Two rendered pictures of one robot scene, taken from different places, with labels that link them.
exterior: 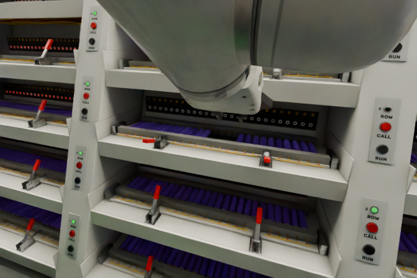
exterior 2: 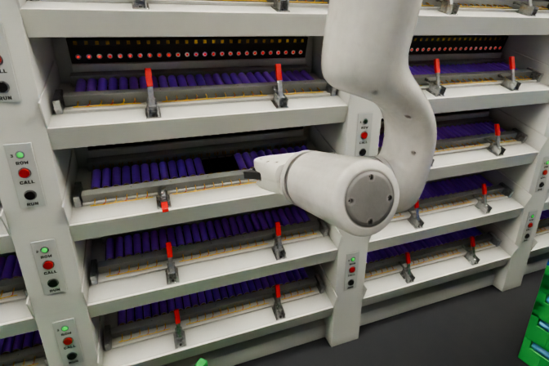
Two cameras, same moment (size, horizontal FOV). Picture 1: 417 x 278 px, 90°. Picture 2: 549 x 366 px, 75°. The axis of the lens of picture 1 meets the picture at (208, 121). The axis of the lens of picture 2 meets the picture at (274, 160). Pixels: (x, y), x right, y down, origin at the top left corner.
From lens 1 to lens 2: 0.44 m
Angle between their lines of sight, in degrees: 39
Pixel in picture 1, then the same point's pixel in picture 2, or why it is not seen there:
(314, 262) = (322, 244)
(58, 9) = not seen: outside the picture
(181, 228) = (208, 270)
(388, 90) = (365, 106)
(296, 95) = (301, 120)
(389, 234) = not seen: hidden behind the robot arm
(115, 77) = (71, 136)
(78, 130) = (26, 222)
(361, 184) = not seen: hidden behind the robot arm
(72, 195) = (48, 302)
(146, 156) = (151, 220)
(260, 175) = (278, 198)
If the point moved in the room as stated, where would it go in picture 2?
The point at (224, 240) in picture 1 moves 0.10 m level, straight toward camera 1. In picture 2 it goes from (253, 261) to (270, 285)
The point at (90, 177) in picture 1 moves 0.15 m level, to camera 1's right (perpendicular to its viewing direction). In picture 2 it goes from (74, 271) to (149, 247)
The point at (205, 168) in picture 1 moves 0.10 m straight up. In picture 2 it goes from (225, 209) to (223, 167)
